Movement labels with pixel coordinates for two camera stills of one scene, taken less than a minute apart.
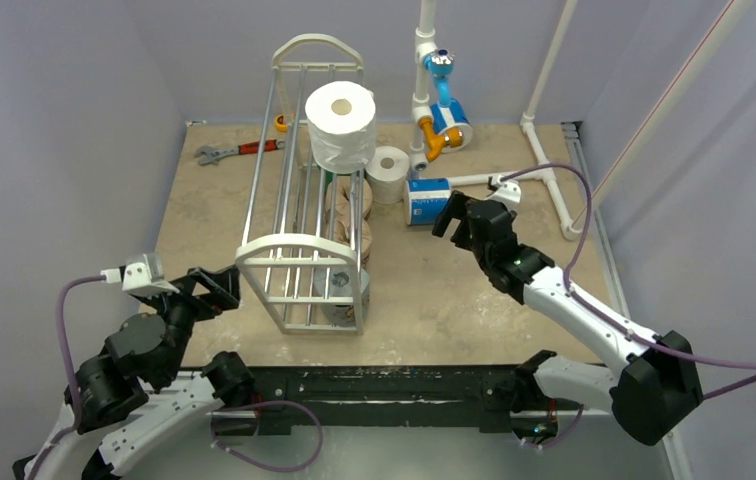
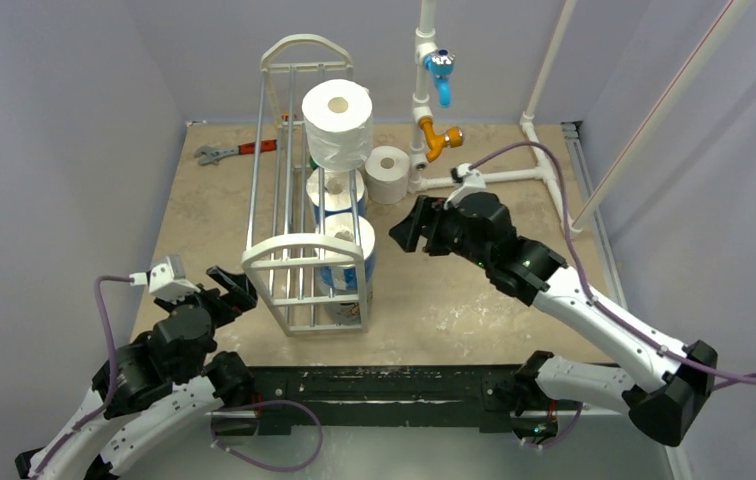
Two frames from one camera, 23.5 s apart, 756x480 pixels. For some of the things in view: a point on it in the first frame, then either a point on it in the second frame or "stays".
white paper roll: [386, 168] stays
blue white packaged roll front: [426, 199] to [344, 278]
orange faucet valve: [435, 143] stays
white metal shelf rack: [301, 250] stays
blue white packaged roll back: [450, 117] to [337, 192]
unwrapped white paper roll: [341, 120] stays
